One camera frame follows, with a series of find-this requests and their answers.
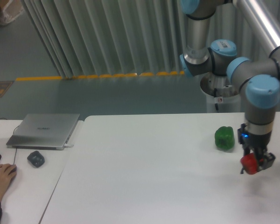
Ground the pale green pleated curtain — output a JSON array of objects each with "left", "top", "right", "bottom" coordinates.
[{"left": 20, "top": 0, "right": 280, "bottom": 78}]

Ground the green bell pepper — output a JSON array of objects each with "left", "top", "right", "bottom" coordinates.
[{"left": 214, "top": 126, "right": 235, "bottom": 151}]

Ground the black round controller puck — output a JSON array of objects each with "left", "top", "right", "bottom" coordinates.
[{"left": 27, "top": 151, "right": 45, "bottom": 168}]

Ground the silver closed laptop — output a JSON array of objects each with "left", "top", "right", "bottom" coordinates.
[{"left": 6, "top": 113, "right": 80, "bottom": 150}]

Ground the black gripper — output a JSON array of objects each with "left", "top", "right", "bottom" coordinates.
[{"left": 238, "top": 124, "right": 276, "bottom": 174}]

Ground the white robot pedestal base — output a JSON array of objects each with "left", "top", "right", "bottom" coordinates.
[{"left": 200, "top": 73, "right": 241, "bottom": 113}]

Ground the black mouse cable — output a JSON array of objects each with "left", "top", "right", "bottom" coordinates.
[{"left": 12, "top": 123, "right": 21, "bottom": 165}]

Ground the red bell pepper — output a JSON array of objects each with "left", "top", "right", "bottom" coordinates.
[{"left": 240, "top": 153, "right": 258, "bottom": 175}]

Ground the person's bare hand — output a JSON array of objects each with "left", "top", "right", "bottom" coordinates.
[{"left": 0, "top": 164, "right": 17, "bottom": 202}]

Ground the black computer mouse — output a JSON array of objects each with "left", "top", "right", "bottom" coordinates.
[{"left": 9, "top": 165, "right": 17, "bottom": 174}]

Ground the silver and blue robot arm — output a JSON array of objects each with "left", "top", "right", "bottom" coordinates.
[{"left": 180, "top": 0, "right": 280, "bottom": 175}]

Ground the plastic wrapped cardboard box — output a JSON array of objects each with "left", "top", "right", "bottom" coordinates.
[{"left": 0, "top": 0, "right": 24, "bottom": 27}]

